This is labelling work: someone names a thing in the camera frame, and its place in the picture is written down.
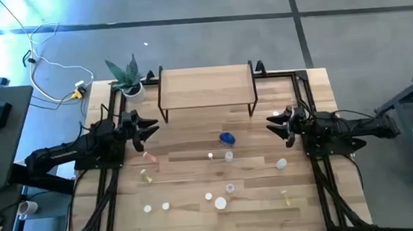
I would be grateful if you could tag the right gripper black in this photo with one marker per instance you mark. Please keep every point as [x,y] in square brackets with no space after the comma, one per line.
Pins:
[297,122]

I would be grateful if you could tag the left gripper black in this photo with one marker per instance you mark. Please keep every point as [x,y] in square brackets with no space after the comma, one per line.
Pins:
[130,124]

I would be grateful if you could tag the salmon pink medicine bottle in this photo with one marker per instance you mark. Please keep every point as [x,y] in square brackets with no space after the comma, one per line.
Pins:
[149,156]

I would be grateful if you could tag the yellow-green medicine bottle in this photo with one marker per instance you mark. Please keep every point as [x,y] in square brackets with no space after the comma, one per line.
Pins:
[144,175]

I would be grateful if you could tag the blue object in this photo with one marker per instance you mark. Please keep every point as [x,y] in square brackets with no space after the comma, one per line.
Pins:
[227,139]

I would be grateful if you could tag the small brown medicine bottle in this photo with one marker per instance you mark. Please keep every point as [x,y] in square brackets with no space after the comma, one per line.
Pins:
[210,155]

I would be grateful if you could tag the pale yellow pill bottle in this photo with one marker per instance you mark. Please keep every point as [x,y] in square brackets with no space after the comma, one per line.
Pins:
[286,197]

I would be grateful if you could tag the small orange pill bottle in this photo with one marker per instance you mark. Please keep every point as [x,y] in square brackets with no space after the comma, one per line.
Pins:
[147,208]

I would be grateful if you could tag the clear bottle ribbed white cap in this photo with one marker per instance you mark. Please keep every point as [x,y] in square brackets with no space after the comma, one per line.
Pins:
[230,188]

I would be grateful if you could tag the large amber pill bottle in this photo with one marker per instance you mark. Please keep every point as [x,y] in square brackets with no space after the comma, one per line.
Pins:
[220,203]

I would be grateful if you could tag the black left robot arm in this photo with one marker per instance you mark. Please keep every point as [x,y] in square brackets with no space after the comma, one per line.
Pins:
[67,152]

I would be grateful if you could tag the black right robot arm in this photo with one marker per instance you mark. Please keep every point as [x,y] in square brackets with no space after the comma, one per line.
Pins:
[356,127]

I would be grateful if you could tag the wooden shelf black metal legs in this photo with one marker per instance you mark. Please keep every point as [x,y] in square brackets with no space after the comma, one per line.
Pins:
[204,86]

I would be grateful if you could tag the green plant white pot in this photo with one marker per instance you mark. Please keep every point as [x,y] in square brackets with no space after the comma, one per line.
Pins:
[134,93]

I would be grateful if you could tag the yellow power plug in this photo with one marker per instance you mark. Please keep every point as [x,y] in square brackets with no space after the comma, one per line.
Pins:
[77,93]

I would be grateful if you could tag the white power adapter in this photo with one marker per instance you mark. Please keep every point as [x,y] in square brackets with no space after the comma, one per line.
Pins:
[79,84]

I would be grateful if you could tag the black diagonal support beam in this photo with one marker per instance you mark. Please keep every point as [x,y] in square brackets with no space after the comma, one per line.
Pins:
[43,179]

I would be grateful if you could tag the blue grey metal cart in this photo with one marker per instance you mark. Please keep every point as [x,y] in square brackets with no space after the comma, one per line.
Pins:
[405,96]

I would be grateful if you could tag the dark grey desk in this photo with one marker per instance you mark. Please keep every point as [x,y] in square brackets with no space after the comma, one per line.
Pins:
[8,144]

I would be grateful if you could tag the white paper cup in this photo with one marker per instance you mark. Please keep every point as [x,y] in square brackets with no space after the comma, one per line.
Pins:
[28,207]

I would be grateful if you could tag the black aluminium table frame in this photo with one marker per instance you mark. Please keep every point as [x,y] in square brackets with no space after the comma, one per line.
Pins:
[276,75]

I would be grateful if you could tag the black clamp mount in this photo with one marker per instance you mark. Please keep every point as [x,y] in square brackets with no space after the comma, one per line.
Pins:
[260,68]
[149,77]

